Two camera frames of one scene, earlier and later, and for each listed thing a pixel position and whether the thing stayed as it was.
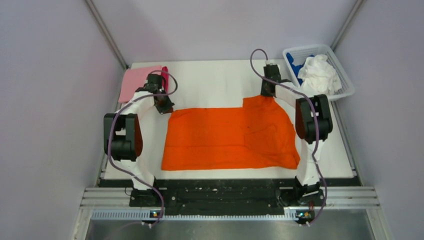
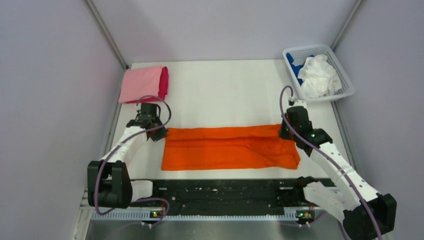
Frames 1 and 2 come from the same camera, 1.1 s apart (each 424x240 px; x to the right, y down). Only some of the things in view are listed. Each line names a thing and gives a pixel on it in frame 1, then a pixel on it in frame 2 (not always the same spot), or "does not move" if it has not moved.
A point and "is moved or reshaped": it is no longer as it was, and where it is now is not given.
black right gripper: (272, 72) -> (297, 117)
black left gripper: (167, 108) -> (161, 134)
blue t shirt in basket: (295, 68) does not move
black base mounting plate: (228, 194) does not move
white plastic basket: (300, 54) does not move
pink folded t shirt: (134, 78) does not move
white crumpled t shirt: (318, 75) does not move
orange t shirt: (258, 135) is moved or reshaped
